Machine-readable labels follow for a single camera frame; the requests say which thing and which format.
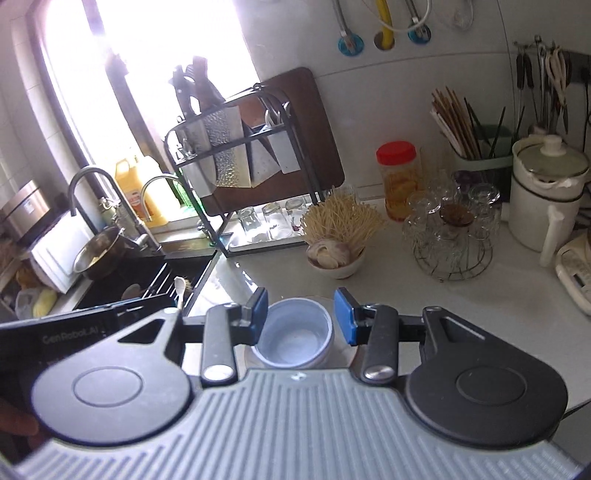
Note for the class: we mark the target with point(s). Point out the black dish rack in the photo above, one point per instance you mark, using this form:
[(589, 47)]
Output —
[(300, 152)]

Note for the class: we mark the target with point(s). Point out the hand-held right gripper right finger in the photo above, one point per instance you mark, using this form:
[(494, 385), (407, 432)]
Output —
[(344, 318)]

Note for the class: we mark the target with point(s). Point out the hammered steel cleaver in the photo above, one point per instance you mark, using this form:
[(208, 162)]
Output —
[(228, 147)]

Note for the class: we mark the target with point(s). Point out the blue wall flange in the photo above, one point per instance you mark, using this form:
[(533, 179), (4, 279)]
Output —
[(351, 44), (420, 34)]

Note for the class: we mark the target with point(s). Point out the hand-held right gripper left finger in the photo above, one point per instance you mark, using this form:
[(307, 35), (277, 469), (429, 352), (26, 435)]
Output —
[(257, 318)]

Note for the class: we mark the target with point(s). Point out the set of glass cups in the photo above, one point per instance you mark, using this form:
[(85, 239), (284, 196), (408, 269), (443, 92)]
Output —
[(448, 212)]

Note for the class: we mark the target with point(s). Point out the green and white chopstick holder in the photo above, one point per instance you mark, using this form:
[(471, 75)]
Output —
[(485, 166)]

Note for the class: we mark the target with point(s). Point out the black kitchen sink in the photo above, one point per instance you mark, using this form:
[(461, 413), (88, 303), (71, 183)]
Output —
[(138, 277)]

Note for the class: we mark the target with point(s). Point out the wide steel kitchen knife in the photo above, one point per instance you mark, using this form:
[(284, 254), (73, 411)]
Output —
[(265, 166)]

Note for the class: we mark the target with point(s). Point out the white electric pot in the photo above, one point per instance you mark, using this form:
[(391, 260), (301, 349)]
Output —
[(545, 198)]

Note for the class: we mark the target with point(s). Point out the white plastic board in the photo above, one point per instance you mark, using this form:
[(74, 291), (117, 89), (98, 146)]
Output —
[(60, 254)]

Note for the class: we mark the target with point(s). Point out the wooden sink utensil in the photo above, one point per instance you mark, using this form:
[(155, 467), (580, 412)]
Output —
[(131, 291)]

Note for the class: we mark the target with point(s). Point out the hanging kitchen utensils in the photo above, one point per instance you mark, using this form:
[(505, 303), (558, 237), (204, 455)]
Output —
[(577, 64)]

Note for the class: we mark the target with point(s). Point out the stainless steel bowl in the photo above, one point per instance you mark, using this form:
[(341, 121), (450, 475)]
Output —
[(99, 254)]

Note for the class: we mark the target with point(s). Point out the small chrome faucet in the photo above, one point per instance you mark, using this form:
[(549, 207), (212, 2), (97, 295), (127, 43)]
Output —
[(159, 176)]

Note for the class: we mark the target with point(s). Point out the red-lidded plastic jar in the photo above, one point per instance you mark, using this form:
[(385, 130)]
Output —
[(397, 184)]

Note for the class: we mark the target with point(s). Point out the white cooker base with panel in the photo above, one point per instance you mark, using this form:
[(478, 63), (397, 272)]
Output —
[(575, 272)]

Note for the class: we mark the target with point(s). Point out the tall grey kitchen faucet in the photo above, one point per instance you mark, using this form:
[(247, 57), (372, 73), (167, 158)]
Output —
[(124, 207)]

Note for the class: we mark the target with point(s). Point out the tall clear glass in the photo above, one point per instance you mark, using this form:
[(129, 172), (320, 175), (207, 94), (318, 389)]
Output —
[(429, 170)]

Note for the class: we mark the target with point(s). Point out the silver metal box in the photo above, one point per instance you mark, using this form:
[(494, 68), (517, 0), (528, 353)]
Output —
[(23, 207)]

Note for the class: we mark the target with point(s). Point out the brown wooden cutting board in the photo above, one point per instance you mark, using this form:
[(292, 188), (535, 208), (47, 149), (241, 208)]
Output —
[(318, 138)]

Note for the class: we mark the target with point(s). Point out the person's left hand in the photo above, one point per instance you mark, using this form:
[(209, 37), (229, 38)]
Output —
[(16, 417)]

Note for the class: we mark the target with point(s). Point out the small white bowl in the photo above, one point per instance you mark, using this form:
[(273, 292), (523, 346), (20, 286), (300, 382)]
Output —
[(341, 271)]

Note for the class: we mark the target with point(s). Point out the white spoon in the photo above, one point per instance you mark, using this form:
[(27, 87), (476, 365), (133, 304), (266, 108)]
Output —
[(179, 288)]

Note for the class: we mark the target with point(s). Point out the bundle of dried noodles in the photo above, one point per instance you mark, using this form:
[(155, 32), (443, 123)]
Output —
[(341, 217)]

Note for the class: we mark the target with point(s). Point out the garlic bulb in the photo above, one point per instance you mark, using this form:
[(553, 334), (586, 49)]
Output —
[(328, 254)]

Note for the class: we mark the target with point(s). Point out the white drain tray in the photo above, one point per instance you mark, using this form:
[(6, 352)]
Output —
[(263, 241)]

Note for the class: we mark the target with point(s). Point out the yellow sponge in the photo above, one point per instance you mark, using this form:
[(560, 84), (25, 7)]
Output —
[(44, 301)]

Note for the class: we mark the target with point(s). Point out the drinking glass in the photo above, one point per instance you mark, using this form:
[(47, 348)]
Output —
[(294, 212), (248, 219), (272, 217)]

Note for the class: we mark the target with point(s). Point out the green bottle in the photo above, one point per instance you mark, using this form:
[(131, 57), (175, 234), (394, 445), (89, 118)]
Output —
[(184, 196)]

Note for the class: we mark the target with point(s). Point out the yellow detergent bottle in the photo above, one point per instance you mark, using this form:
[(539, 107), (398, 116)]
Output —
[(138, 194)]

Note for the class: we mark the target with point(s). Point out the bundle of chopsticks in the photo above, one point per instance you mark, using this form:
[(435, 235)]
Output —
[(455, 120)]

